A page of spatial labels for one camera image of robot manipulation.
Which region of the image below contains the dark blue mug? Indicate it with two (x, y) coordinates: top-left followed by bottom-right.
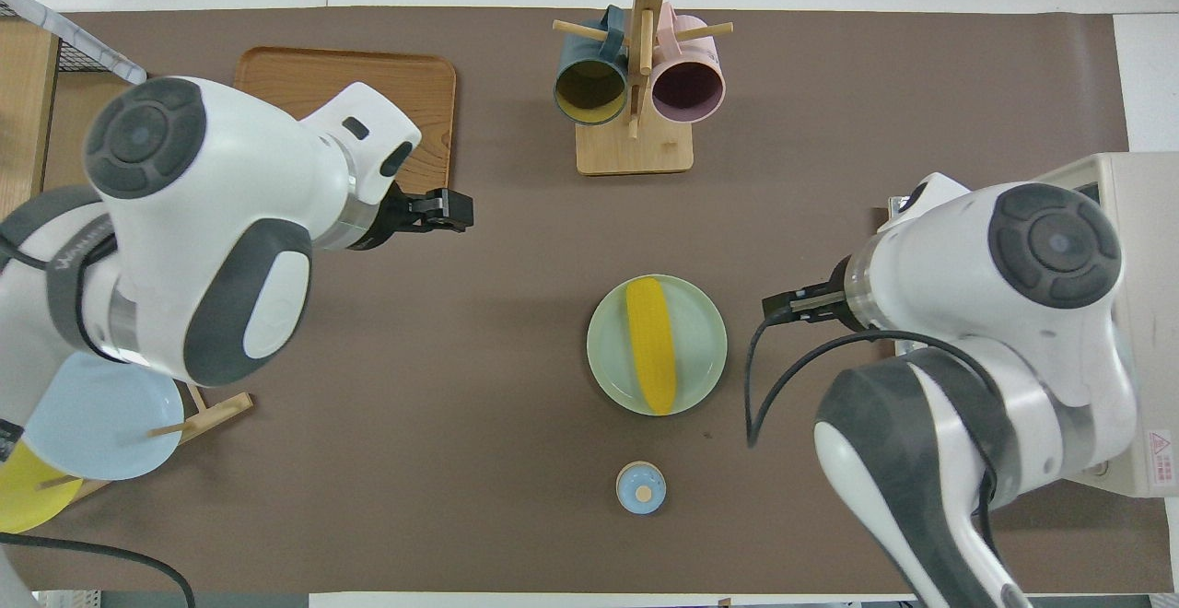
(553, 6), (630, 127)

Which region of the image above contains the wooden plate rack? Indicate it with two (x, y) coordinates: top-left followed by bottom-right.
(37, 382), (255, 503)

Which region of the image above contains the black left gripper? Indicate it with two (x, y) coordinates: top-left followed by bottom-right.
(348, 182), (475, 251)

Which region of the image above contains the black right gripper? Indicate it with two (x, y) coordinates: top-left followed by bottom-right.
(762, 258), (867, 328)

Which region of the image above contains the yellow corn cob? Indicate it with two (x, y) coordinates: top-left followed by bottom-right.
(625, 277), (679, 415)

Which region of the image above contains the black wire basket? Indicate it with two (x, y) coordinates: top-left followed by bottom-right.
(0, 0), (123, 79)

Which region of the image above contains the brown table mat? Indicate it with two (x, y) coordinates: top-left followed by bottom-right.
(5, 7), (1173, 595)

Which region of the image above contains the pink mug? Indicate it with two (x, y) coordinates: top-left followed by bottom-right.
(649, 2), (727, 125)

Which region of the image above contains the wooden mug tree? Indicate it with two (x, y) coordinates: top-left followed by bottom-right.
(553, 0), (735, 176)

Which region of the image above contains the yellow plate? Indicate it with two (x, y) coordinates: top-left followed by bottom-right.
(0, 438), (84, 535)

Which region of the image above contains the light blue plate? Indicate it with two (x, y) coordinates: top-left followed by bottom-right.
(23, 350), (185, 482)

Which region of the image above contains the pale green round plate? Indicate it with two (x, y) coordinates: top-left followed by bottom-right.
(587, 275), (729, 417)

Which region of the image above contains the cream toaster oven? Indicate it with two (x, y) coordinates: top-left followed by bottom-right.
(870, 151), (1179, 498)

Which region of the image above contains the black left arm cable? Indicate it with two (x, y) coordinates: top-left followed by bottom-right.
(0, 532), (196, 608)

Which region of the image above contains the white checked cloth liner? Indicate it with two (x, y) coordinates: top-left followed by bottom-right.
(0, 0), (148, 86)

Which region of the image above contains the light wooden shelf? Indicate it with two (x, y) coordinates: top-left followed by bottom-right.
(0, 23), (61, 222)

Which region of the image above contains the brown wooden tray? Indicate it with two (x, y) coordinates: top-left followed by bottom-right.
(232, 46), (458, 199)

